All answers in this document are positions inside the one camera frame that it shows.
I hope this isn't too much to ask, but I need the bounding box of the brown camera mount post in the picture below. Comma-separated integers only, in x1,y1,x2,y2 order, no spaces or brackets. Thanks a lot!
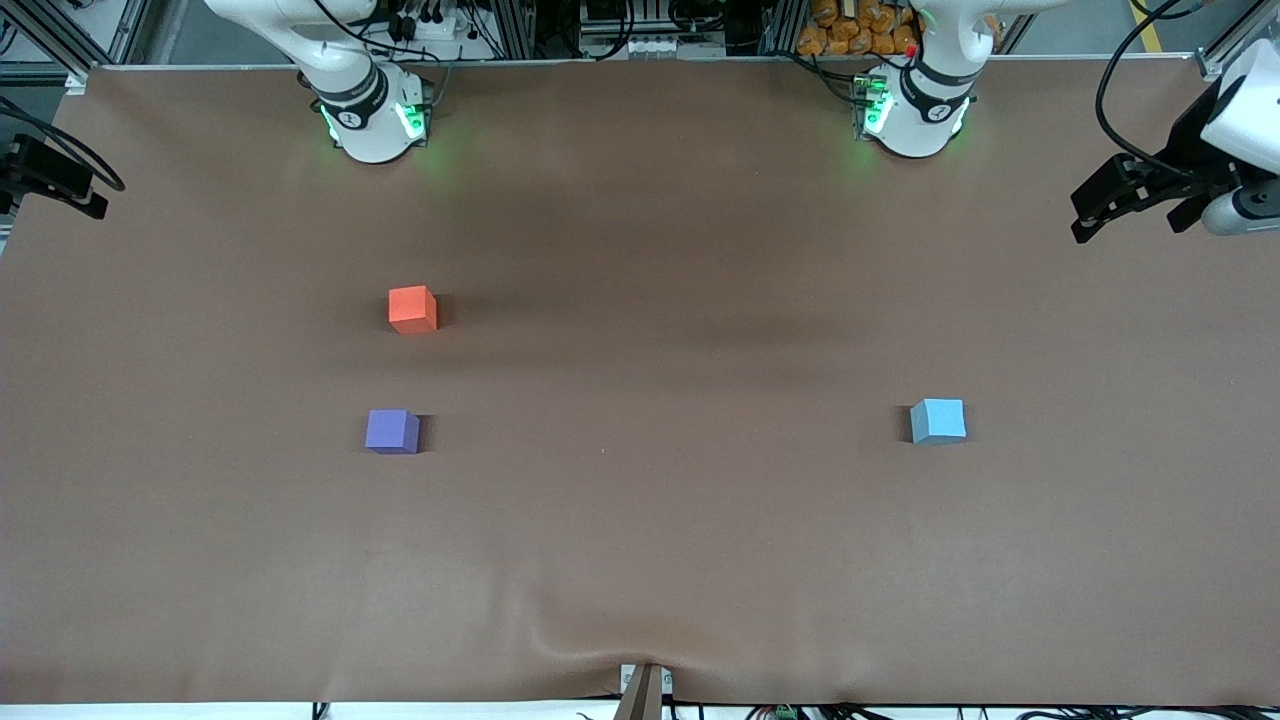
618,662,675,720

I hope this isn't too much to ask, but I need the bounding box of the purple foam cube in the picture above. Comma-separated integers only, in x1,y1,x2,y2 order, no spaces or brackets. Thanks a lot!
364,408,422,456

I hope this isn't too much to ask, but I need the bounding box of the aluminium frame profile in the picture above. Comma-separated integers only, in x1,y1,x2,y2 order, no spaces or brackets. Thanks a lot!
1195,0,1280,83
760,0,809,57
488,0,537,61
0,0,153,83

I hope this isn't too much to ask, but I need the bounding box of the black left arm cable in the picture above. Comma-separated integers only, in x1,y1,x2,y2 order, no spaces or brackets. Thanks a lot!
1095,0,1217,187

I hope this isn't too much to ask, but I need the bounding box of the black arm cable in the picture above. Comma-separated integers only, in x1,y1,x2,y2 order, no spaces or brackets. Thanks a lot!
0,94,127,193
1095,0,1217,187

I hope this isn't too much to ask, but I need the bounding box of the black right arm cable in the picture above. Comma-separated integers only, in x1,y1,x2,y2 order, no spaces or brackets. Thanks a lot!
0,94,127,193

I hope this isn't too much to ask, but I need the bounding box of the brown table cover mat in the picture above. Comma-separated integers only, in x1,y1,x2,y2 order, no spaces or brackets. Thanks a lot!
0,56,1280,707

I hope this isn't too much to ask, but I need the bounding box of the light blue foam cube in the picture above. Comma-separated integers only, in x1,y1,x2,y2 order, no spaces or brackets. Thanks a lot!
909,397,968,446

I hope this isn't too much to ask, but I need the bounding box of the orange packets pile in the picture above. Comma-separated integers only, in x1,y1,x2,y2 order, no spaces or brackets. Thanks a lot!
796,0,923,58

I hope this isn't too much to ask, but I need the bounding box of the white power strip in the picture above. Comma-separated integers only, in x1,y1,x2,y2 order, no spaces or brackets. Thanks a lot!
385,6,483,47

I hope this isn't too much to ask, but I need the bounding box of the orange foam cube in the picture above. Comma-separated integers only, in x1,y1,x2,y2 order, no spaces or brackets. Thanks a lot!
387,284,439,336

